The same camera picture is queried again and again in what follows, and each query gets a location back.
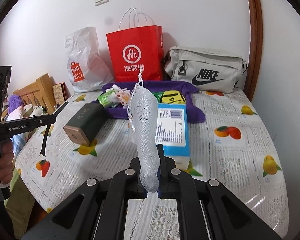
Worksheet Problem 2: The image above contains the light green small pack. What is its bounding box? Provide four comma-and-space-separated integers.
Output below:
97, 90, 121, 108

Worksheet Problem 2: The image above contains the white glove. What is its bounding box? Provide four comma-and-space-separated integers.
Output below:
112, 85, 131, 108

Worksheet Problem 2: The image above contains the white mesh net bag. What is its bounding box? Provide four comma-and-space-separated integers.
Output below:
127, 69, 160, 193

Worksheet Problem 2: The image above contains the yellow black pouch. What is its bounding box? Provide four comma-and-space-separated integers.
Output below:
160, 90, 186, 105

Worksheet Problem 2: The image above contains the green wet wipes pack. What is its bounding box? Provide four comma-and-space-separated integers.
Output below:
152, 92, 164, 103

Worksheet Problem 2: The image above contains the person's left hand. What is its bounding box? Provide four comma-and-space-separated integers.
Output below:
0, 140, 14, 184

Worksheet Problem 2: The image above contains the white plush toy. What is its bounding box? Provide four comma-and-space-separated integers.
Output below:
23, 104, 43, 118

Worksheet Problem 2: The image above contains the purple plush toy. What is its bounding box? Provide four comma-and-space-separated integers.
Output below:
8, 94, 24, 114

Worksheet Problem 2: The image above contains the wooden headboard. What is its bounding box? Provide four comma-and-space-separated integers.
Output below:
13, 73, 56, 114

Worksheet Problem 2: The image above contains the small brown patterned box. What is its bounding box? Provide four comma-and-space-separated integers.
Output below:
52, 82, 68, 107

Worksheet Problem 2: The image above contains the dark green rectangular box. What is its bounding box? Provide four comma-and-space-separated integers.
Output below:
63, 103, 108, 146

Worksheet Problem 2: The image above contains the fruit print tablecloth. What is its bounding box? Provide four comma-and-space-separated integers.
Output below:
15, 89, 289, 237

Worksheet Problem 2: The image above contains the white plastic Miniso bag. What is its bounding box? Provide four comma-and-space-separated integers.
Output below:
65, 27, 114, 93

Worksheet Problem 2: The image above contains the blue tissue pack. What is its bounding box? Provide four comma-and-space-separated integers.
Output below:
155, 103, 190, 170

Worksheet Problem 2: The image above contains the purple towel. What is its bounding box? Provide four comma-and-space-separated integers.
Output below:
106, 81, 206, 124

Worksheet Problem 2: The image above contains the red paper shopping bag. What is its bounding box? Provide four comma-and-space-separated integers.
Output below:
106, 24, 164, 82

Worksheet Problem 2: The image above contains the grey Nike waist bag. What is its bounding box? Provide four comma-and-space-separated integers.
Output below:
163, 46, 248, 93

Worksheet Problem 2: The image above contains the brown wooden door frame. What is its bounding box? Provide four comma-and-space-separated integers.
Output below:
243, 0, 263, 101

